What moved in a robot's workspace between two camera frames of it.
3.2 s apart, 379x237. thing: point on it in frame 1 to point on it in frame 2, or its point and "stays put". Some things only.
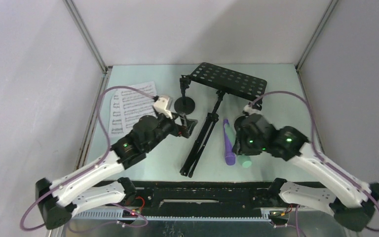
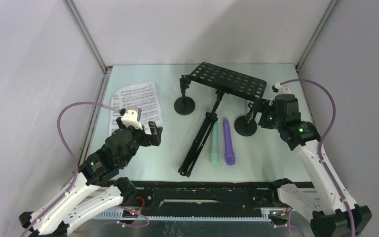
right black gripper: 240,146 to 263,106
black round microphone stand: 184,104 stays put
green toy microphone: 243,160 to 214,149
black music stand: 220,79 stays put
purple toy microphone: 230,157 stays put
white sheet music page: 135,104 stays put
